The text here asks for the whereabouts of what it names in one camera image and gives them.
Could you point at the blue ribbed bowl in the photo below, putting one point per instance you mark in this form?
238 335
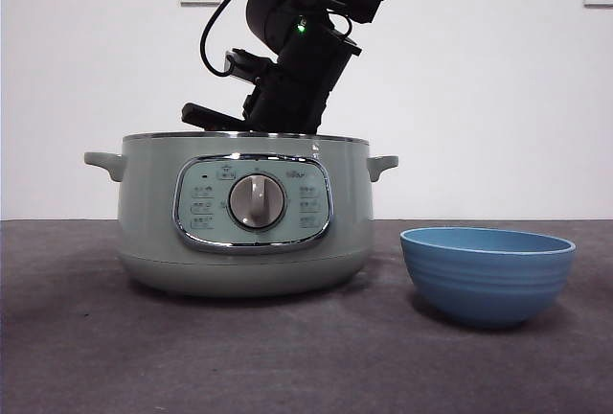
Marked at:
486 284

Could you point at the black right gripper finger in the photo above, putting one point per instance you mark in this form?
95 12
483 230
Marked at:
211 117

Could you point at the pale green electric steamer pot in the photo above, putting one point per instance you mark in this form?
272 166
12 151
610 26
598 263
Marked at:
143 222

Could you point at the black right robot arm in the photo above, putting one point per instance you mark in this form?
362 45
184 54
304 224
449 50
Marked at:
311 64

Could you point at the pale grey right wrist camera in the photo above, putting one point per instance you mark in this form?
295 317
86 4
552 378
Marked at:
239 64

